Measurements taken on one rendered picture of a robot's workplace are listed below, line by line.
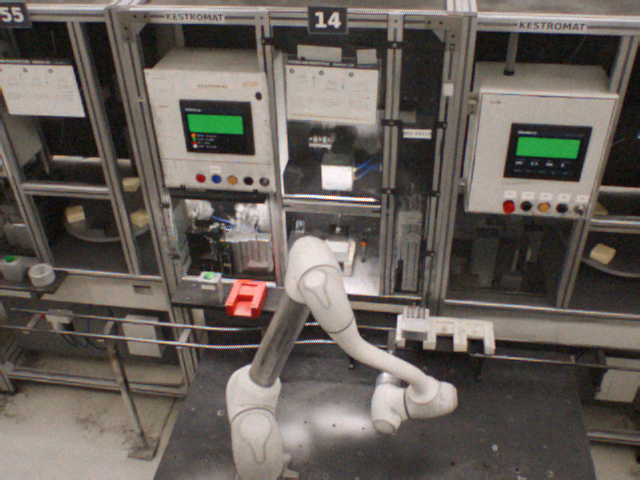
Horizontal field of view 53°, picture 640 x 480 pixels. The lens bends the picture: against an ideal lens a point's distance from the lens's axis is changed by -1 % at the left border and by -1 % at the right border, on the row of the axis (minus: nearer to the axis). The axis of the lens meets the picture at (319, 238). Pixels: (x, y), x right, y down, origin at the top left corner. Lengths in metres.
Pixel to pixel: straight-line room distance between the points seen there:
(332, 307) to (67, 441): 2.03
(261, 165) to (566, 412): 1.45
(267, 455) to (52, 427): 1.69
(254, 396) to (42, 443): 1.59
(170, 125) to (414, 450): 1.43
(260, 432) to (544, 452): 1.01
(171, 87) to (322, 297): 0.93
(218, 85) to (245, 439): 1.15
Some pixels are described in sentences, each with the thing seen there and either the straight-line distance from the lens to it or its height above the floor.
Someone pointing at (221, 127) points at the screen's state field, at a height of 1.64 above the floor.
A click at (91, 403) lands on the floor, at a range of 3.63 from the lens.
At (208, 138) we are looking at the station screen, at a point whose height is 1.60.
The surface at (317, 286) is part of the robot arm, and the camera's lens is 1.76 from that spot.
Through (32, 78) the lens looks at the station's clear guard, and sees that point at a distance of 2.54.
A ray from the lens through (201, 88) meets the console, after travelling 2.24.
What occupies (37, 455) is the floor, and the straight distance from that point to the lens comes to 3.52.
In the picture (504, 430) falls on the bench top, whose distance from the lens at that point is 2.51.
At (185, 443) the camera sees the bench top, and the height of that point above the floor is 0.68.
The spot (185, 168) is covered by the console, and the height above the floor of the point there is 1.46.
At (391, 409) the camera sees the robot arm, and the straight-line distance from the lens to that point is 2.19.
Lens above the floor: 2.62
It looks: 36 degrees down
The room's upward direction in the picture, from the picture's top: 2 degrees counter-clockwise
